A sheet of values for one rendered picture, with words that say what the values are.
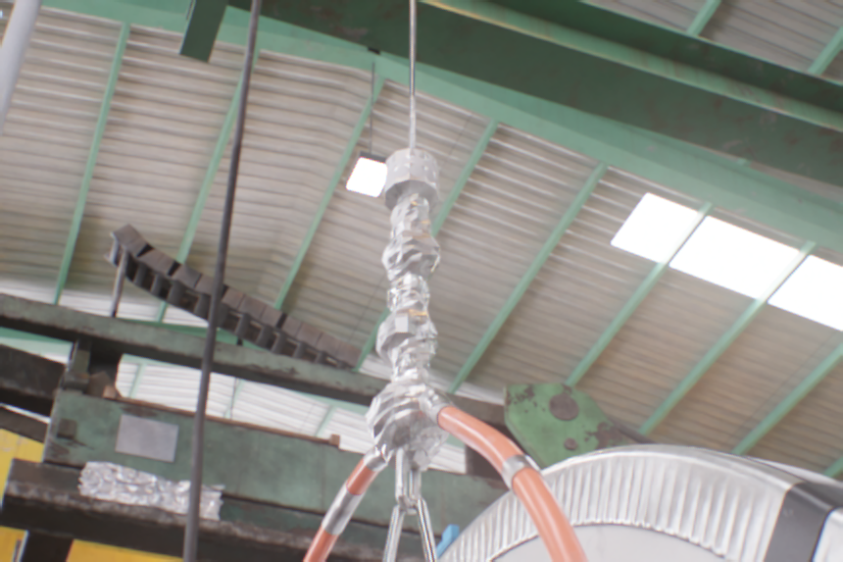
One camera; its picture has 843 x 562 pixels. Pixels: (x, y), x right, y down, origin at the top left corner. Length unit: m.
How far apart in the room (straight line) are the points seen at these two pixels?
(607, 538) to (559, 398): 1.16
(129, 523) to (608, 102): 2.50
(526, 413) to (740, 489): 1.25
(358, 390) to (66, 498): 0.45
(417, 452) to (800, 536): 0.24
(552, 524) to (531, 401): 1.38
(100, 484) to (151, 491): 0.06
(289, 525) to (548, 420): 0.43
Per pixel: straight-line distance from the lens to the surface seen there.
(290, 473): 1.69
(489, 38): 3.63
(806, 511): 0.57
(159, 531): 1.62
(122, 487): 1.62
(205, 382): 1.66
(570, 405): 1.89
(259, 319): 1.83
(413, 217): 0.83
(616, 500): 0.73
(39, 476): 1.62
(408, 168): 0.86
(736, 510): 0.62
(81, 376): 1.71
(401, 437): 0.72
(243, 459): 1.68
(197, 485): 1.54
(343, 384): 1.82
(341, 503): 0.84
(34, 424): 1.78
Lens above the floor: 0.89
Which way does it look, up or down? 41 degrees up
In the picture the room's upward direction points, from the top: straight up
